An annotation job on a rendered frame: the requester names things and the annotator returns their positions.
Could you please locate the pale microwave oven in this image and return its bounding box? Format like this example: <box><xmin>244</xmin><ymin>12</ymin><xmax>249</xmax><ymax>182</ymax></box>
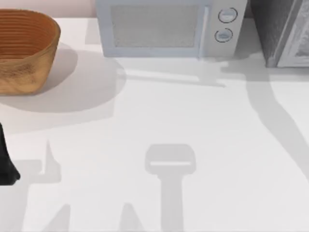
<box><xmin>94</xmin><ymin>0</ymin><xmax>248</xmax><ymax>58</ymax></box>

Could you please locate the microwave door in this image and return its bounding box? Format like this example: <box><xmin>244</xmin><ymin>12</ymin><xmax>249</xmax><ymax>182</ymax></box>
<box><xmin>94</xmin><ymin>0</ymin><xmax>210</xmax><ymax>58</ymax></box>

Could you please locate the round microwave knob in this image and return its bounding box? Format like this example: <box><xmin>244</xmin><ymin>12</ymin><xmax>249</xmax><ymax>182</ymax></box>
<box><xmin>214</xmin><ymin>27</ymin><xmax>234</xmax><ymax>44</ymax></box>
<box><xmin>218</xmin><ymin>7</ymin><xmax>239</xmax><ymax>24</ymax></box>

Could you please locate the brown wooden basket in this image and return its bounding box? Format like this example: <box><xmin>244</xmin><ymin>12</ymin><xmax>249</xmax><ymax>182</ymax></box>
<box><xmin>0</xmin><ymin>9</ymin><xmax>61</xmax><ymax>96</ymax></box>

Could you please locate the microwave door handle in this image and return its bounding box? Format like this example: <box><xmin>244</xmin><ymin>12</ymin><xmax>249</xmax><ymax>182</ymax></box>
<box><xmin>198</xmin><ymin>6</ymin><xmax>210</xmax><ymax>58</ymax></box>

